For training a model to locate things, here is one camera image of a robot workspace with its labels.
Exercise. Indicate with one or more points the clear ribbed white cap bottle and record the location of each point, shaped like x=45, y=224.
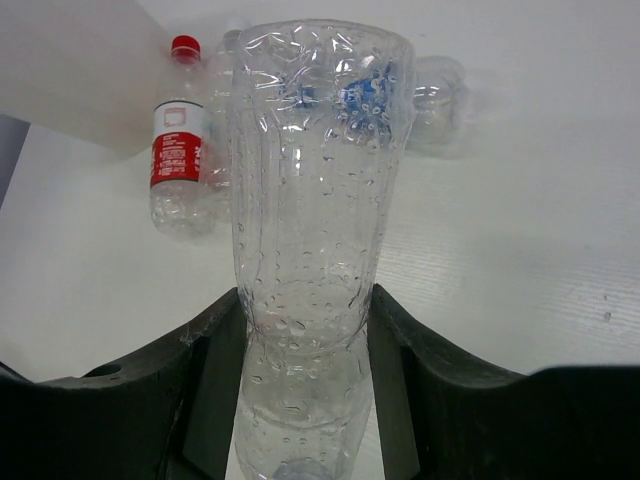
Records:
x=308, y=227

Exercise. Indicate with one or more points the white octagonal plastic bin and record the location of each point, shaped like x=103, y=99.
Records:
x=87, y=69

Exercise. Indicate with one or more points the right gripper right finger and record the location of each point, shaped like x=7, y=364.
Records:
x=444, y=413

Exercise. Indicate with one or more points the blue label water bottle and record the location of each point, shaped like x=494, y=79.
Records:
x=435, y=110

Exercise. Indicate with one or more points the red cap red label bottle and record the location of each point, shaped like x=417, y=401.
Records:
x=178, y=201

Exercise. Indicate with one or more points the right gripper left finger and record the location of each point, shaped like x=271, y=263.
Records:
x=164, y=411

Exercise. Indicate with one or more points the clear unlabelled crushed bottle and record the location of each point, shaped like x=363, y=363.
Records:
x=216, y=163

